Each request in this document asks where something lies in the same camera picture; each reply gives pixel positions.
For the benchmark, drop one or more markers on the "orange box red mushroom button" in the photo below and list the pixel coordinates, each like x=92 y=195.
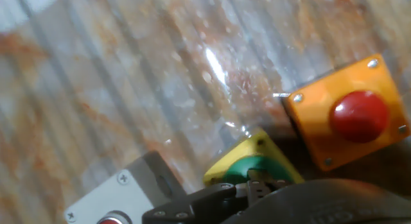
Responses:
x=308 y=131

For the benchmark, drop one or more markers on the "grey box red button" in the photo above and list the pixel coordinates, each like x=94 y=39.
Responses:
x=128 y=198

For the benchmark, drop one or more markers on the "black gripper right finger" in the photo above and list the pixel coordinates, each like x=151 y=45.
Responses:
x=265 y=185

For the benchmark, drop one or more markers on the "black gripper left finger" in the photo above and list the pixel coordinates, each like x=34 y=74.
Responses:
x=199 y=208

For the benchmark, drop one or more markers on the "yellow box green mushroom button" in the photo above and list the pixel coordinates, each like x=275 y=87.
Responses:
x=247 y=150

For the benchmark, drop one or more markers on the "marble pattern mat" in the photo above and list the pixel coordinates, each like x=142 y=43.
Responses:
x=128 y=73

